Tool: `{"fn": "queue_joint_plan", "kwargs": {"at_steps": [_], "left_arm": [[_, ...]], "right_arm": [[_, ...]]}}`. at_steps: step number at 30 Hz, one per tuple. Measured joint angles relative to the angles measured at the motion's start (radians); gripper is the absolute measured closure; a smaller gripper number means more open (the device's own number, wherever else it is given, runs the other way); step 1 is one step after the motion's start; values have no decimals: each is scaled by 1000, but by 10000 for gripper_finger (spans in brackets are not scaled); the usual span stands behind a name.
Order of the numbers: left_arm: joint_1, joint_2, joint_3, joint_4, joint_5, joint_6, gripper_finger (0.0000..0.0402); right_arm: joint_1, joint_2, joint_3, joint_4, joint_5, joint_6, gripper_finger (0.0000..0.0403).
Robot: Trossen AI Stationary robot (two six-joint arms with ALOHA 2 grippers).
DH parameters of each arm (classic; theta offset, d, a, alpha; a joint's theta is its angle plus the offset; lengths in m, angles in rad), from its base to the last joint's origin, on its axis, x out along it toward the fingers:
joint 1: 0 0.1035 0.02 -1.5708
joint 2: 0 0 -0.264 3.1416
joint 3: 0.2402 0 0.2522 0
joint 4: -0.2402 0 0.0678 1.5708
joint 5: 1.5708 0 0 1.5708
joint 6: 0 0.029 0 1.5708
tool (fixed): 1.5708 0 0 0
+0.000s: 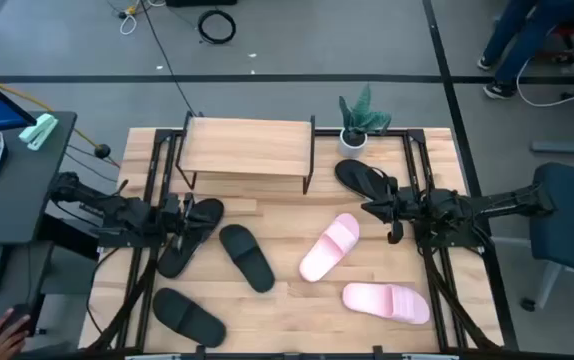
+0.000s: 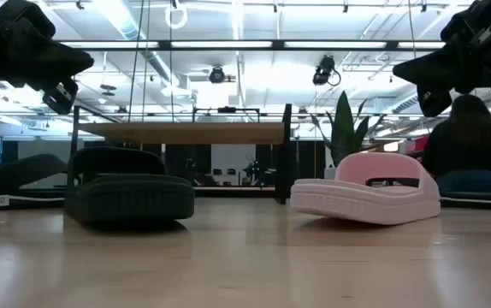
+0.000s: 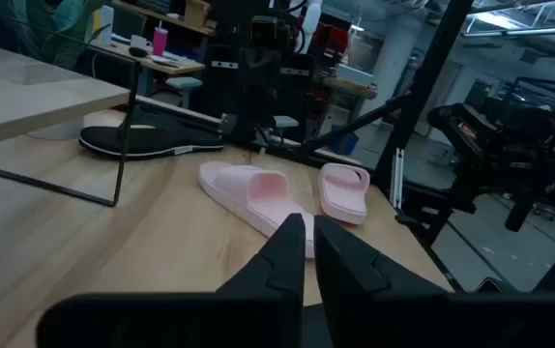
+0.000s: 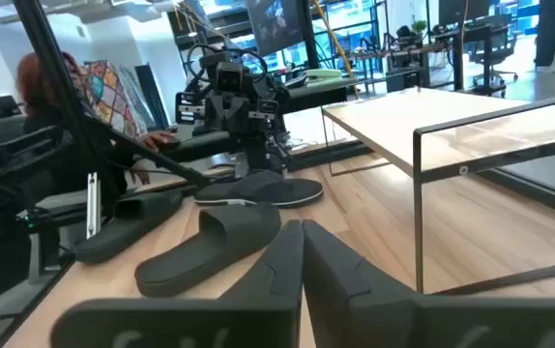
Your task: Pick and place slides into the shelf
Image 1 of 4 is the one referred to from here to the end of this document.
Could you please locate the white floor cable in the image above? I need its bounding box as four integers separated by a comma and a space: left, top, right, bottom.
515, 29, 574, 108

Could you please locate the wooden shelf black metal frame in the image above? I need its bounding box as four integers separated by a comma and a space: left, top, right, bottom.
174, 110, 317, 196

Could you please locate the red stool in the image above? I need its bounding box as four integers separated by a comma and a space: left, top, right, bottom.
536, 24, 574, 66

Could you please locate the black desk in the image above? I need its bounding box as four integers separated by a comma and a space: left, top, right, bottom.
0, 110, 79, 246

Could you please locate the black box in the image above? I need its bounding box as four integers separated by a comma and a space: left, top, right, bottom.
165, 0, 239, 8

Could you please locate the black slide sandal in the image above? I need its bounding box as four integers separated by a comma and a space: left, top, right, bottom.
218, 223, 276, 294
152, 287, 228, 349

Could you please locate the black metal rig frame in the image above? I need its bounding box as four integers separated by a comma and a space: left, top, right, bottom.
79, 127, 506, 360

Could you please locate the coiled black cable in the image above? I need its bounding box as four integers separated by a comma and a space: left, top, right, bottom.
196, 8, 238, 46

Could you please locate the grey stand foot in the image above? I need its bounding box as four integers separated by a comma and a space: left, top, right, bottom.
530, 137, 574, 157

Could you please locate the pink slide sandal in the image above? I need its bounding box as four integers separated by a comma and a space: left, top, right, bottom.
298, 212, 361, 284
341, 282, 431, 326

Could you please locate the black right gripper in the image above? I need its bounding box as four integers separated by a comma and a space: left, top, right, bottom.
360, 187, 431, 227

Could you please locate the person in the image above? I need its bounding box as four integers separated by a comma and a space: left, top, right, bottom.
476, 0, 574, 100

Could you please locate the black flip-flop sandal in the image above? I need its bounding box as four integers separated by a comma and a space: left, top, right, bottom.
156, 197, 226, 280
334, 159, 401, 204

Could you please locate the black computer mouse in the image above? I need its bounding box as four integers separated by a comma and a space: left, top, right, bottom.
0, 302, 36, 337

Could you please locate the yellow cable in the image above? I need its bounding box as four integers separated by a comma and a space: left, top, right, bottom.
0, 77, 121, 169

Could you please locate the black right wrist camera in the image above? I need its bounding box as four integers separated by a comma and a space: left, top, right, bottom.
388, 219, 405, 246

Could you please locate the long black floor cable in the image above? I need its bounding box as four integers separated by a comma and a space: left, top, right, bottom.
138, 0, 198, 117

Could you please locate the mint green stapler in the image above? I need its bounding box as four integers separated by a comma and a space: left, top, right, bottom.
18, 112, 60, 152

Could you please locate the black cable bundle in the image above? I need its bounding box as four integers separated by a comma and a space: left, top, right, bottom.
86, 244, 168, 351
419, 244, 501, 351

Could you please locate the dark lower desk surface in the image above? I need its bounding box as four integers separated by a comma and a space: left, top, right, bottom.
0, 241, 56, 360

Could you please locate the blue office chair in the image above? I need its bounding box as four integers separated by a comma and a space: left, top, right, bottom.
519, 161, 574, 314

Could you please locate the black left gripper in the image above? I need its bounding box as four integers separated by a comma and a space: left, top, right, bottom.
159, 191, 221, 236

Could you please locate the person's hand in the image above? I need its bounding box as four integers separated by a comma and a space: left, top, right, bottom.
0, 308, 32, 360

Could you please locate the potted plant white pot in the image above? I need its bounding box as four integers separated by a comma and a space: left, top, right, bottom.
337, 83, 393, 160

